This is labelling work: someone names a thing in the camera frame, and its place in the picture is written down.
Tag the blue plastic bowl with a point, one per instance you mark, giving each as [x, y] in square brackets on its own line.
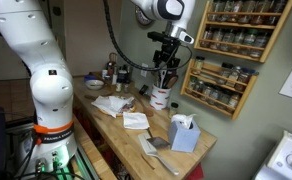
[90, 78]

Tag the white stove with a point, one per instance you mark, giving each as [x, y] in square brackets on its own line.
[286, 160]

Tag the round wall clock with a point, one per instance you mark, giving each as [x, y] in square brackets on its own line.
[142, 18]

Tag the wooden cooking spatula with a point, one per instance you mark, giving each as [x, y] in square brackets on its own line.
[172, 81]

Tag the black metal spatula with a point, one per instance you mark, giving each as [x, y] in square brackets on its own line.
[158, 142]

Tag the wooden spice rack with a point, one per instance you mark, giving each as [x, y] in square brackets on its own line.
[269, 43]
[244, 100]

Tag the flat white paper towel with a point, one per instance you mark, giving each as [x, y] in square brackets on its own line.
[136, 120]

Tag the crumpled white paper towel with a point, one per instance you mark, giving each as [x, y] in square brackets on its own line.
[109, 103]

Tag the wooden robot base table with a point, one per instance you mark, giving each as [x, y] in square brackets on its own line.
[92, 160]

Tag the white plastic spatula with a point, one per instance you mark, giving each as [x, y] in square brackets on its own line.
[149, 148]

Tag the small glass jar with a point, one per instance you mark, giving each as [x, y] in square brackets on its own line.
[174, 110]

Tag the blue tissue box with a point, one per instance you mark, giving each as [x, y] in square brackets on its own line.
[184, 140]

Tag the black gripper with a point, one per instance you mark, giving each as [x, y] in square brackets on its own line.
[167, 55]

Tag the white tissue napkin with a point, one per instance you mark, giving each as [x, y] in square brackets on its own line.
[182, 120]

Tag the white ceramic bowl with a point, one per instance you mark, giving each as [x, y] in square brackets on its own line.
[94, 85]

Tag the white wall outlet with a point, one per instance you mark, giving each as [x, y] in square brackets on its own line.
[144, 70]

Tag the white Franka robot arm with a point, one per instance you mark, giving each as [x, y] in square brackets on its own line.
[46, 83]

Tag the white utensil crock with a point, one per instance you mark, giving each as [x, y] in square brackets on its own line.
[160, 97]

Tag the colourful patterned plate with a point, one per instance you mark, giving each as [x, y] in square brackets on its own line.
[131, 109]

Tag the red cloth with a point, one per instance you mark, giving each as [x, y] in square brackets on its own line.
[195, 172]

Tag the small black stand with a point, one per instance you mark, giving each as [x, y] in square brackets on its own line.
[143, 90]

